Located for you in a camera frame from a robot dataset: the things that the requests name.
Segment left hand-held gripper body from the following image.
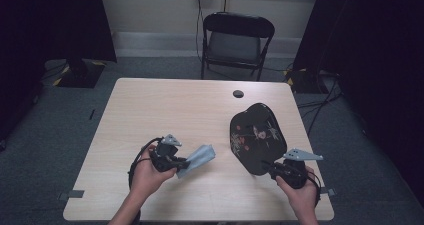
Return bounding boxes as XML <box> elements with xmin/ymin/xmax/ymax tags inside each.
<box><xmin>149</xmin><ymin>134</ymin><xmax>188</xmax><ymax>173</ymax></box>

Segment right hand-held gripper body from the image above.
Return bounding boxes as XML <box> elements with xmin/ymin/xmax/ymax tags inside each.
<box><xmin>268</xmin><ymin>147</ymin><xmax>325</xmax><ymax>190</ymax></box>

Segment grey-blue cleaning cloth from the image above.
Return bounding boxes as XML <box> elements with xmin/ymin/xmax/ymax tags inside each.
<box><xmin>175</xmin><ymin>144</ymin><xmax>217</xmax><ymax>180</ymax></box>

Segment black lacquer flower-painted plate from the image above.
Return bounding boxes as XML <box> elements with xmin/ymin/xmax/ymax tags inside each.
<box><xmin>229</xmin><ymin>102</ymin><xmax>288</xmax><ymax>177</ymax></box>

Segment person's right hand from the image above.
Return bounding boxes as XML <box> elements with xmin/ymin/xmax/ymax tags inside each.
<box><xmin>274</xmin><ymin>165</ymin><xmax>320</xmax><ymax>217</ymax></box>

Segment person's left hand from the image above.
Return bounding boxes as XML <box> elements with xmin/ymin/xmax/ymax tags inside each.
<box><xmin>129</xmin><ymin>144</ymin><xmax>178</xmax><ymax>201</ymax></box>

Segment black stand base yellow tape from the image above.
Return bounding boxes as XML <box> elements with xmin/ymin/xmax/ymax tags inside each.
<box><xmin>52</xmin><ymin>58</ymin><xmax>107</xmax><ymax>89</ymax></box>
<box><xmin>283</xmin><ymin>68</ymin><xmax>331</xmax><ymax>95</ymax></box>

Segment black folding chair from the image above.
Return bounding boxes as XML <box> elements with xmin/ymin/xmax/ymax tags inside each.
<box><xmin>200</xmin><ymin>12</ymin><xmax>276</xmax><ymax>82</ymax></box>

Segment black curtain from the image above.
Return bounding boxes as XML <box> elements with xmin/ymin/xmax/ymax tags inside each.
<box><xmin>0</xmin><ymin>0</ymin><xmax>118</xmax><ymax>143</ymax></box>
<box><xmin>292</xmin><ymin>0</ymin><xmax>424</xmax><ymax>197</ymax></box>

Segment right hand-held gripper cable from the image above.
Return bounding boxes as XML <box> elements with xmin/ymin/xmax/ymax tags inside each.
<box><xmin>304</xmin><ymin>169</ymin><xmax>323</xmax><ymax>208</ymax></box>

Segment black floor cables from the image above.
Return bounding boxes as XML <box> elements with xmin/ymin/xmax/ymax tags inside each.
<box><xmin>295</xmin><ymin>70</ymin><xmax>344</xmax><ymax>138</ymax></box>

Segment black wall socket cable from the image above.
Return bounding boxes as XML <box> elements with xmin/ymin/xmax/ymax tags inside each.
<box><xmin>195</xmin><ymin>0</ymin><xmax>208</xmax><ymax>65</ymax></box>

